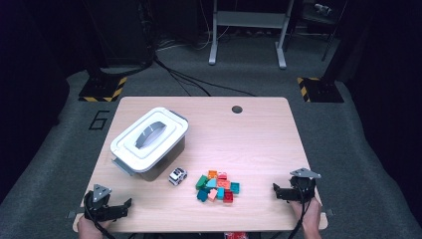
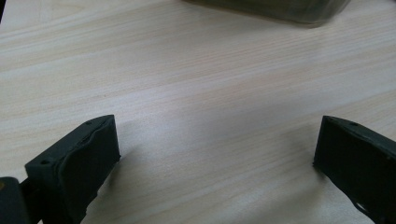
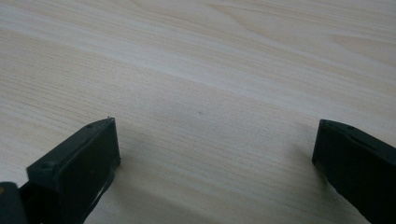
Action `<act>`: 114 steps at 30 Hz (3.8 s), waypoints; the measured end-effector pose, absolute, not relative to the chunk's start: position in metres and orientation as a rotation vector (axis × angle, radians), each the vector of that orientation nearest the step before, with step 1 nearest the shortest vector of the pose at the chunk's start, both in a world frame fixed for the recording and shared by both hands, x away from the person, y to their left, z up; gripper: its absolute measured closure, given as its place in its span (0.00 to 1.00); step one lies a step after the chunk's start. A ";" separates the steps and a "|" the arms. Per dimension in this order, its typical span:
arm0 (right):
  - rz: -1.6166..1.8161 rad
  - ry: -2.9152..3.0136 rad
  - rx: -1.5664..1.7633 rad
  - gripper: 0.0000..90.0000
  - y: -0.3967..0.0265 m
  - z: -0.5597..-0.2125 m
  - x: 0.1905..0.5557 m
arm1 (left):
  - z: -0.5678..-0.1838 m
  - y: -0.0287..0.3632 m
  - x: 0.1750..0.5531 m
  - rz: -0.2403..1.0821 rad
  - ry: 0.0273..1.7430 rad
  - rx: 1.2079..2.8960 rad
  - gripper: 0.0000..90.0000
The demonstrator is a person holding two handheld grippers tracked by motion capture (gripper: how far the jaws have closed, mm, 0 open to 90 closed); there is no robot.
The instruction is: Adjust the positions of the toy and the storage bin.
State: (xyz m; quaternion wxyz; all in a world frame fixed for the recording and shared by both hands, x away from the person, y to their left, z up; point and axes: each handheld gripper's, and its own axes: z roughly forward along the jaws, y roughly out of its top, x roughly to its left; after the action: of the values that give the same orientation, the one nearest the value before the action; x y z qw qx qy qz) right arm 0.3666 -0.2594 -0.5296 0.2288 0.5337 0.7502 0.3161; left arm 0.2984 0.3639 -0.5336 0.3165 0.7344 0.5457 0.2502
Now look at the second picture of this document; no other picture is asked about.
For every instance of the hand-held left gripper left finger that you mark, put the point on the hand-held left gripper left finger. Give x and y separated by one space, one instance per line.
77 168

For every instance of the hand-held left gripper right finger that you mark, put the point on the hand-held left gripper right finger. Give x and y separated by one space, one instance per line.
351 155

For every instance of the transparent brown storage box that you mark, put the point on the transparent brown storage box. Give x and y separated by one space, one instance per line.
280 11

